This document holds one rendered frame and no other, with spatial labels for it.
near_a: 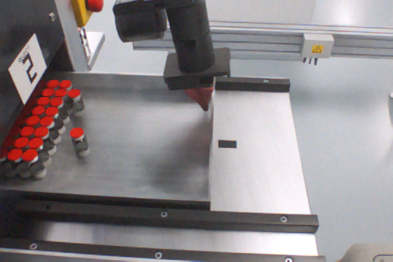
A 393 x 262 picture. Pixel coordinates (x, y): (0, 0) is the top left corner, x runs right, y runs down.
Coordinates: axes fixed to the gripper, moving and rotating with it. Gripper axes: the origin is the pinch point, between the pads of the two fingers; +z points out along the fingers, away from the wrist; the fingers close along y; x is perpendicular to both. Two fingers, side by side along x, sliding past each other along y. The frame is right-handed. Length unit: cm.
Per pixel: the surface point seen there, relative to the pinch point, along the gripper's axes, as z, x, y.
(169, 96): 0.3, -3.6, 6.9
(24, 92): -14.3, 10.4, 22.4
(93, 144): -1.3, 8.6, 17.6
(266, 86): 2.0, -6.2, -10.8
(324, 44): 43, -80, -39
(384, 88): 104, -119, -85
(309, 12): 63, -144, -45
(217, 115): 2.0, 0.6, -1.7
